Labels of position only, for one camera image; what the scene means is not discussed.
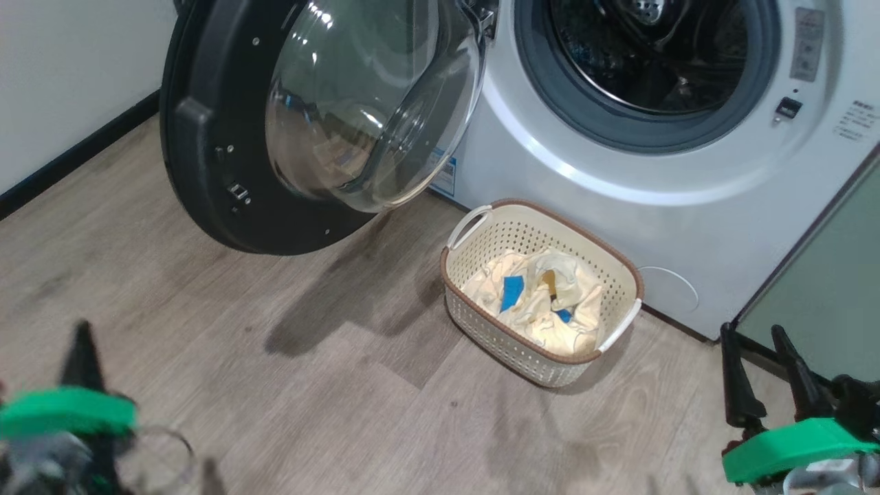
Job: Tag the black baseboard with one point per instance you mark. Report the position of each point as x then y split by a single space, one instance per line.
69 159

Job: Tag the cream garment with blue patches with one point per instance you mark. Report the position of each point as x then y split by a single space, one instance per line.
536 309

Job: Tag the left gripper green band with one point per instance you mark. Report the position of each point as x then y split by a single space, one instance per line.
69 412

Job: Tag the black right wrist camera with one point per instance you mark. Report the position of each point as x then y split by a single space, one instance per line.
859 405

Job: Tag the cream perforated laundry basket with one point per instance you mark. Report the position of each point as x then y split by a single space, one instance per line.
495 344

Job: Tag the pale green cabinet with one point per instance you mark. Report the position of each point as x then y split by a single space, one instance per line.
825 295

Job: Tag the blue sticker on washing machine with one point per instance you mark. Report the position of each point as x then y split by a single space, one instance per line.
445 179

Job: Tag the white washing machine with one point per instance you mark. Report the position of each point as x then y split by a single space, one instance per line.
550 158

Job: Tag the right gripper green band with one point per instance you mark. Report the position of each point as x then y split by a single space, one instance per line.
804 450

